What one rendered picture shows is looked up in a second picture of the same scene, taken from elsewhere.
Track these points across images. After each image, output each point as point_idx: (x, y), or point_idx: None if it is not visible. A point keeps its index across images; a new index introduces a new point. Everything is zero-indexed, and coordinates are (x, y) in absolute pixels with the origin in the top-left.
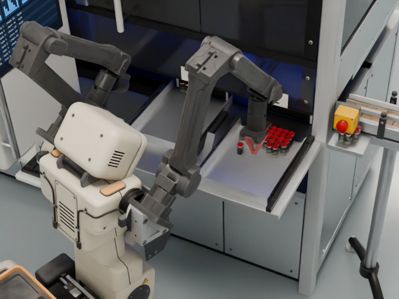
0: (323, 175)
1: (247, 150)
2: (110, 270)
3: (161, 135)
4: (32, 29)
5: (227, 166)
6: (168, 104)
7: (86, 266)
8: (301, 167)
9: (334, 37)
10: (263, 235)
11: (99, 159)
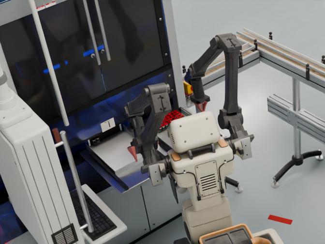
0: None
1: None
2: (225, 203)
3: (128, 162)
4: (155, 87)
5: None
6: (103, 153)
7: (204, 221)
8: None
9: (176, 43)
10: (169, 194)
11: (216, 129)
